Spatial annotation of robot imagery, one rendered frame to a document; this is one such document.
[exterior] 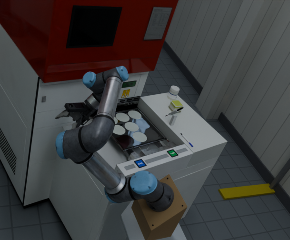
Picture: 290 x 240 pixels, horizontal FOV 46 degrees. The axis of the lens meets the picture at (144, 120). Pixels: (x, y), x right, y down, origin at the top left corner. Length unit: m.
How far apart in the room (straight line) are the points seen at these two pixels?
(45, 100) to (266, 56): 2.67
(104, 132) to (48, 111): 0.88
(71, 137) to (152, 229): 0.67
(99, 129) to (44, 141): 1.04
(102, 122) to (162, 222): 0.65
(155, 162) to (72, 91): 0.68
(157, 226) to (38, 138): 1.00
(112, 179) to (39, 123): 0.79
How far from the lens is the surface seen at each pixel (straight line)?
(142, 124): 2.43
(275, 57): 4.00
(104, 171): 1.58
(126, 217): 1.94
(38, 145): 2.38
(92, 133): 1.38
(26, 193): 2.72
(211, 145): 2.41
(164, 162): 2.11
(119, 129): 2.32
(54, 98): 2.17
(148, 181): 1.64
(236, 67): 4.23
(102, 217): 2.17
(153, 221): 1.82
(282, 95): 3.88
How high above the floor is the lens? 2.32
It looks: 35 degrees down
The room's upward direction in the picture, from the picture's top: 20 degrees clockwise
